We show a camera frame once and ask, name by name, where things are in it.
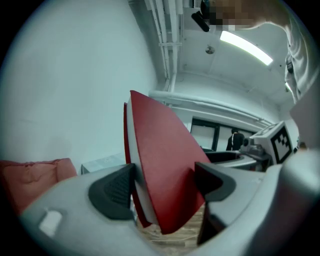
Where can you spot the person's white printed t-shirt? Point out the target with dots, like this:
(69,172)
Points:
(305,62)

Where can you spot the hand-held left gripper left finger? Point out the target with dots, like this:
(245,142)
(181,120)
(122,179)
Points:
(75,200)

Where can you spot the round ceiling fixture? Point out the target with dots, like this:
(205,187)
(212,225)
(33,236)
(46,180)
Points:
(210,50)

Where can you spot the dark framed window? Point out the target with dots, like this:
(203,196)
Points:
(205,132)

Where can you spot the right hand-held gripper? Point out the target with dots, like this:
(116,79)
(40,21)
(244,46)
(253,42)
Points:
(277,142)

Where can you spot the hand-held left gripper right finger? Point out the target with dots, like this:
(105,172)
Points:
(232,195)

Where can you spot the person's face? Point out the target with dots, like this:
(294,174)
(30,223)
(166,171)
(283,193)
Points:
(237,12)

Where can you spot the white ceiling pipes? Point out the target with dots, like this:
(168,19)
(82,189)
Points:
(170,37)

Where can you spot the pink padded armchair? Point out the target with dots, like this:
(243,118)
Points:
(32,180)

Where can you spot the black head-worn camera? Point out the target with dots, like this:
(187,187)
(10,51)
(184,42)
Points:
(200,18)

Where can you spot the long ceiling light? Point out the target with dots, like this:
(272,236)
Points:
(246,47)

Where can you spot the red hardcover book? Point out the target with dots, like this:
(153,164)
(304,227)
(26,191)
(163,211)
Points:
(162,162)

